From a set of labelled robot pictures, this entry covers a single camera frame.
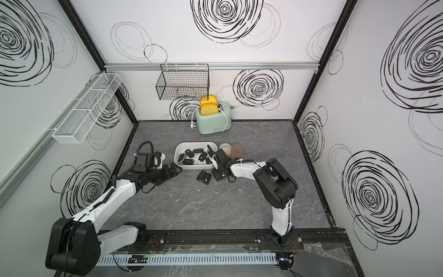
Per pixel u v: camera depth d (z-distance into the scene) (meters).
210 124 1.07
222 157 0.76
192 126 1.12
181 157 0.99
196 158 0.99
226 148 0.93
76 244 0.39
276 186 0.49
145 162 0.66
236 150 1.05
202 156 1.00
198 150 1.02
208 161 0.97
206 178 0.91
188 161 0.99
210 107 0.99
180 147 1.01
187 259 0.77
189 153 1.02
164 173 0.75
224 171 0.71
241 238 0.76
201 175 0.94
